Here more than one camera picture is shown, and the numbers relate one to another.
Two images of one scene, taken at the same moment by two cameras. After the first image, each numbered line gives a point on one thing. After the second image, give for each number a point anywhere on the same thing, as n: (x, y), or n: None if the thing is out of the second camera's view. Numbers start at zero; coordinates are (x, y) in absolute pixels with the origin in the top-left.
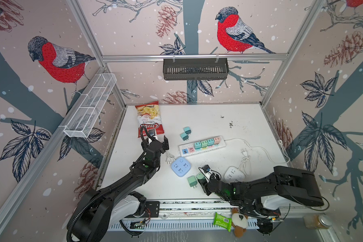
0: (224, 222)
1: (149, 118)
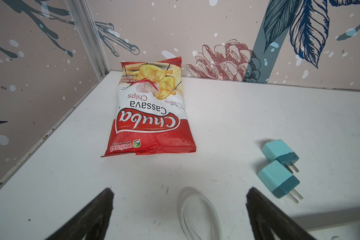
0: None
1: (150, 116)
